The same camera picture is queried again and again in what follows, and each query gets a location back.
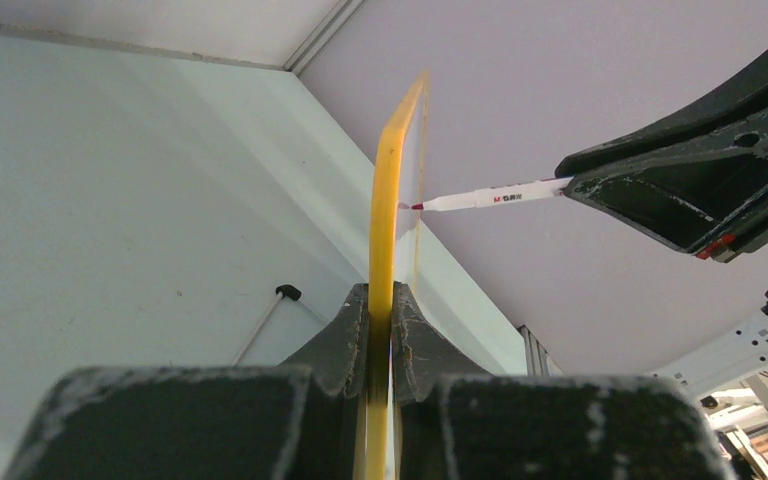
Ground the white marker pen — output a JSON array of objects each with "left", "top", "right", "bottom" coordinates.
[{"left": 409, "top": 177, "right": 572, "bottom": 212}]

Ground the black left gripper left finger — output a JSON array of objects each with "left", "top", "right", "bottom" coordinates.
[{"left": 4, "top": 284, "right": 368, "bottom": 479}]

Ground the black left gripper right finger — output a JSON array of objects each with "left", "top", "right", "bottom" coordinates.
[{"left": 392, "top": 283, "right": 734, "bottom": 479}]

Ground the yellow framed whiteboard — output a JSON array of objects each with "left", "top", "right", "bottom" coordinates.
[{"left": 356, "top": 70, "right": 430, "bottom": 479}]

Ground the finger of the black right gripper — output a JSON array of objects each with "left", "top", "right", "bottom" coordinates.
[
  {"left": 564, "top": 105, "right": 768, "bottom": 255},
  {"left": 554, "top": 49, "right": 768, "bottom": 177}
]

